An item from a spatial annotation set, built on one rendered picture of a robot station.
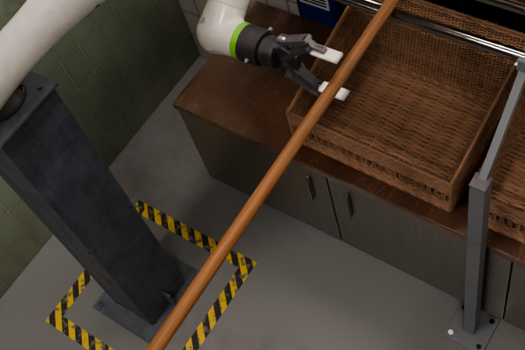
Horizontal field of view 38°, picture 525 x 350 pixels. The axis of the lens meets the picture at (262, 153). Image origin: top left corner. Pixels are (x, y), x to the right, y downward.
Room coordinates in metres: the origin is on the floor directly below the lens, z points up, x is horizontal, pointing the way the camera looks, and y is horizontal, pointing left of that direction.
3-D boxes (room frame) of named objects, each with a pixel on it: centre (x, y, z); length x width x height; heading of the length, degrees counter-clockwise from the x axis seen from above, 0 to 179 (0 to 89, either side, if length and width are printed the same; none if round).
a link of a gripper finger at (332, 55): (1.12, -0.21, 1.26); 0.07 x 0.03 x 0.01; 41
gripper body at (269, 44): (1.23, -0.12, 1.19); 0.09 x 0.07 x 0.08; 41
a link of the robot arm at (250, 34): (1.28, -0.08, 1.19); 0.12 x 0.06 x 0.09; 131
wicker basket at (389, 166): (1.35, -0.46, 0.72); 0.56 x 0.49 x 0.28; 39
